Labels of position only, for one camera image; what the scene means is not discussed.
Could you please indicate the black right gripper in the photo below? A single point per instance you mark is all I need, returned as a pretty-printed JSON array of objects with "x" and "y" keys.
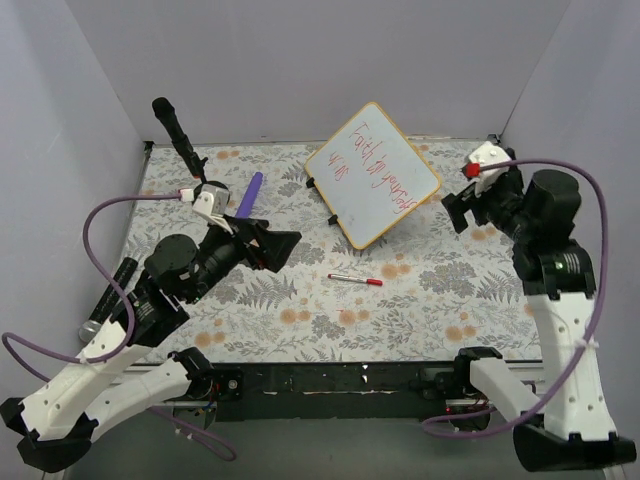
[{"x": 470, "y": 206}]

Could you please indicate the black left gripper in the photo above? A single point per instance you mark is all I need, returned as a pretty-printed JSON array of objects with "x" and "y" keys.
[{"x": 250, "y": 242}]

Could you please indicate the yellow framed whiteboard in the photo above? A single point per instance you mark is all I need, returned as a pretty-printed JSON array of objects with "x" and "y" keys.
[{"x": 370, "y": 176}]

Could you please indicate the white red marker pen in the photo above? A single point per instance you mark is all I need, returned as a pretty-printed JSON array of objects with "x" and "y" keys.
[{"x": 352, "y": 279}]

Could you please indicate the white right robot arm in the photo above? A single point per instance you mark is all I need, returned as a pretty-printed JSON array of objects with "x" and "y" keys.
[{"x": 574, "y": 430}]

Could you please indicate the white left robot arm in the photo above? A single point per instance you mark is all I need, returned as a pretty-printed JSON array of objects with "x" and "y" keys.
[{"x": 60, "y": 421}]

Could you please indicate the floral table mat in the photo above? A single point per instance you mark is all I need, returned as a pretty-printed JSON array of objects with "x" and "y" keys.
[{"x": 442, "y": 290}]

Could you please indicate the black microphone on stand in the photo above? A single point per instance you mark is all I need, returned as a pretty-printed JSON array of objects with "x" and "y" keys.
[{"x": 164, "y": 111}]

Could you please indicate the black flashlight silver head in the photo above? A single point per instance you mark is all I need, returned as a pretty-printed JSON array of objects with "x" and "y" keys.
[{"x": 108, "y": 300}]

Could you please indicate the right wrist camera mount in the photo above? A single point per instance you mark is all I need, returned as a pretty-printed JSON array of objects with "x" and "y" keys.
[{"x": 484, "y": 165}]

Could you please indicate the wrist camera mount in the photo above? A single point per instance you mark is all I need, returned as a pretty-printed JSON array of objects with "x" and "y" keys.
[
  {"x": 484, "y": 165},
  {"x": 209, "y": 201}
]

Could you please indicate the wire whiteboard stand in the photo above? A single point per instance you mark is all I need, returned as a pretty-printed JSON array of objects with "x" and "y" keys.
[{"x": 311, "y": 184}]

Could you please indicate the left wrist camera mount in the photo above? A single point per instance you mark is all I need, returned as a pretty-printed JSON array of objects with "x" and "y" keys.
[{"x": 209, "y": 201}]

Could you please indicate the aluminium frame rail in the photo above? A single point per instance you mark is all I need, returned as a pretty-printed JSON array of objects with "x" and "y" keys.
[{"x": 367, "y": 276}]

